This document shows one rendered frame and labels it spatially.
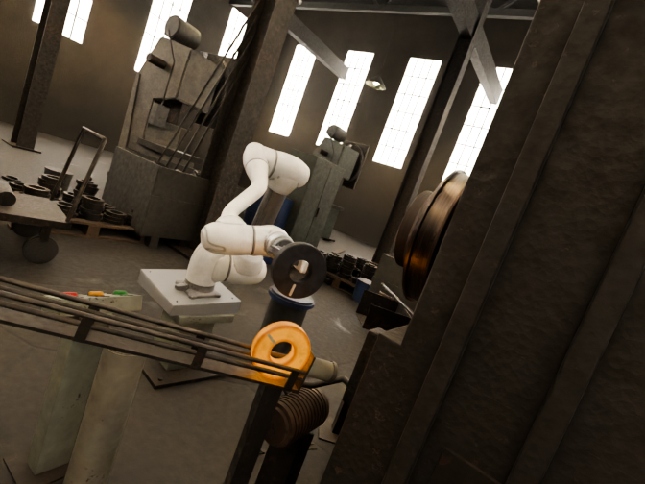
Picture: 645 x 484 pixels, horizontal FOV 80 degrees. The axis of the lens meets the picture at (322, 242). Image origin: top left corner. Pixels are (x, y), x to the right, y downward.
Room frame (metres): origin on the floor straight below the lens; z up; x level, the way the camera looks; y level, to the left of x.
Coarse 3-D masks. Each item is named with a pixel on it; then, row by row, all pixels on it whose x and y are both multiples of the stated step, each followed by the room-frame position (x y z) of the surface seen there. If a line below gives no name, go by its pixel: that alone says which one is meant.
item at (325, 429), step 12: (360, 300) 1.97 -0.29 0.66; (372, 300) 1.97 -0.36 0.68; (384, 300) 1.98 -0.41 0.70; (360, 312) 1.97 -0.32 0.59; (372, 312) 1.71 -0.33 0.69; (384, 312) 1.72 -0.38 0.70; (396, 312) 1.96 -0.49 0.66; (372, 324) 1.71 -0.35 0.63; (384, 324) 1.72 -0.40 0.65; (396, 324) 1.72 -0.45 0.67; (408, 324) 1.72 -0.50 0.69; (348, 408) 1.80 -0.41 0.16; (336, 420) 1.80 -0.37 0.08; (324, 432) 1.77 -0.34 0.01; (336, 432) 1.80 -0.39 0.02
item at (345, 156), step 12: (336, 132) 9.38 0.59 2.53; (324, 144) 9.43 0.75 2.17; (336, 144) 9.19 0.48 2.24; (348, 144) 9.91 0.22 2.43; (360, 144) 9.87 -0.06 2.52; (324, 156) 9.34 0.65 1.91; (336, 156) 9.10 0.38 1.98; (348, 156) 9.23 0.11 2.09; (360, 156) 9.58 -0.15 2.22; (348, 168) 9.36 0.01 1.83; (360, 168) 9.56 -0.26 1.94; (348, 180) 9.66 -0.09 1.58; (336, 216) 9.42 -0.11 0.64; (324, 228) 9.23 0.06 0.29
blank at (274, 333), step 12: (276, 324) 0.94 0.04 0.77; (288, 324) 0.95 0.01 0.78; (264, 336) 0.91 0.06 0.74; (276, 336) 0.93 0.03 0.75; (288, 336) 0.94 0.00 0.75; (300, 336) 0.95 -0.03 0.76; (252, 348) 0.92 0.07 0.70; (264, 348) 0.92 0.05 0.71; (300, 348) 0.95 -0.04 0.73; (276, 360) 0.96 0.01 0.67; (288, 360) 0.95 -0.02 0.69; (300, 360) 0.96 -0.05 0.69; (288, 372) 0.95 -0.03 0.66
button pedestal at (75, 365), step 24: (72, 360) 1.06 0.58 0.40; (96, 360) 1.12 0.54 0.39; (48, 384) 1.07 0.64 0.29; (72, 384) 1.07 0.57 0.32; (48, 408) 1.05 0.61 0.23; (72, 408) 1.09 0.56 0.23; (48, 432) 1.05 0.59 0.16; (72, 432) 1.11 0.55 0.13; (24, 456) 1.09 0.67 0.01; (48, 456) 1.06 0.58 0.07; (24, 480) 1.02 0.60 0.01; (48, 480) 1.04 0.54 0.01
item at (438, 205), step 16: (448, 176) 1.19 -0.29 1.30; (464, 176) 1.22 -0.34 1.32; (448, 192) 1.14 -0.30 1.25; (432, 208) 1.12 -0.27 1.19; (448, 208) 1.10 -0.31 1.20; (432, 224) 1.10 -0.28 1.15; (416, 240) 1.11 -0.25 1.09; (432, 240) 1.09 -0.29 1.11; (416, 256) 1.12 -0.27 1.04; (416, 272) 1.13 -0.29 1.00; (416, 288) 1.16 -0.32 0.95
